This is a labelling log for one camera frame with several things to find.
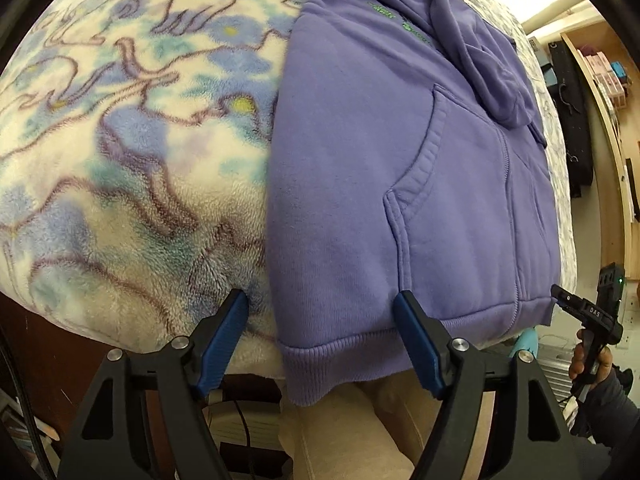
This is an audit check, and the person's right forearm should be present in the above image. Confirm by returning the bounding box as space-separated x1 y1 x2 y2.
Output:
572 372 640 479

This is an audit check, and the black hanging bag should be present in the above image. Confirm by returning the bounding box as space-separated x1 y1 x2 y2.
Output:
541 40 593 198

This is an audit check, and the beige trousers leg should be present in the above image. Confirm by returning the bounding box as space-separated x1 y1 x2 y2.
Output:
276 372 497 480

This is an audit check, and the purple zip hoodie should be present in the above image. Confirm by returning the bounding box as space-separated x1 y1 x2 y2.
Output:
266 0 560 406

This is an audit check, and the wooden shelf unit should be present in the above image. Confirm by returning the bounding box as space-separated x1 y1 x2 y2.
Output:
561 22 639 284

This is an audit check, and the person's right hand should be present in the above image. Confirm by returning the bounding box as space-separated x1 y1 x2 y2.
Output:
568 328 613 390

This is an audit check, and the cat print fleece blanket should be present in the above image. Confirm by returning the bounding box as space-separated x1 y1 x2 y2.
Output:
1 0 577 376

